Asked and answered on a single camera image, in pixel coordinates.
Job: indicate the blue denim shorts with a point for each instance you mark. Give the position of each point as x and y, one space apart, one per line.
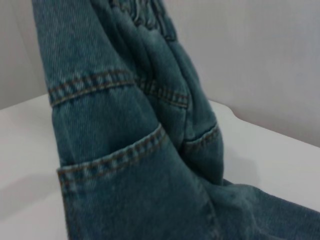
112 125

